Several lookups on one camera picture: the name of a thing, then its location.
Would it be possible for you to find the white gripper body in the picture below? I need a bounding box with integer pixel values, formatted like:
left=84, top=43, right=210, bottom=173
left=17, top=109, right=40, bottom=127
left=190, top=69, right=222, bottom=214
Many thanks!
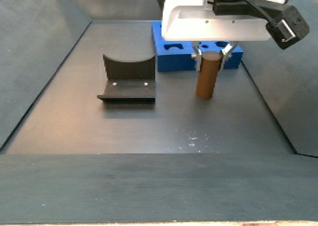
left=160, top=0, right=274, bottom=43

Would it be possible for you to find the black camera cable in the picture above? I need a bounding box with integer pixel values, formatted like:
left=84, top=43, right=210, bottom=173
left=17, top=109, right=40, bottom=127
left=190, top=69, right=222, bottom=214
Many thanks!
left=228, top=0, right=278, bottom=25

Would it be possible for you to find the brown wooden cylinder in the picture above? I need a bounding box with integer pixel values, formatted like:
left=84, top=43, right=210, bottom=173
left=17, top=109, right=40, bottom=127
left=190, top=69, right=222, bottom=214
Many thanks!
left=196, top=51, right=222, bottom=100

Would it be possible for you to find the black curved holder bracket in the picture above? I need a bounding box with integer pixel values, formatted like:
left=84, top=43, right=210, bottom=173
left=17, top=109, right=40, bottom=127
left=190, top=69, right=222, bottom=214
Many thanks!
left=97, top=55, right=155, bottom=103

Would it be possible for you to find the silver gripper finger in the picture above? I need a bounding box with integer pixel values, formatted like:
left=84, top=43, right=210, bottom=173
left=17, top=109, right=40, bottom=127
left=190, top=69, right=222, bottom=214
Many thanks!
left=220, top=41, right=238, bottom=70
left=191, top=41, right=203, bottom=71

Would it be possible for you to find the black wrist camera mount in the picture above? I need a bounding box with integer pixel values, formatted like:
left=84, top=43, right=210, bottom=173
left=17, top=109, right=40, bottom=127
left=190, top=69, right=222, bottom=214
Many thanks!
left=212, top=0, right=308, bottom=49

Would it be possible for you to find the blue foam shape board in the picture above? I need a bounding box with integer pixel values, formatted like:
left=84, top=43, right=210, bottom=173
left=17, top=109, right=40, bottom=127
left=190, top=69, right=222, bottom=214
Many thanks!
left=151, top=21, right=243, bottom=72

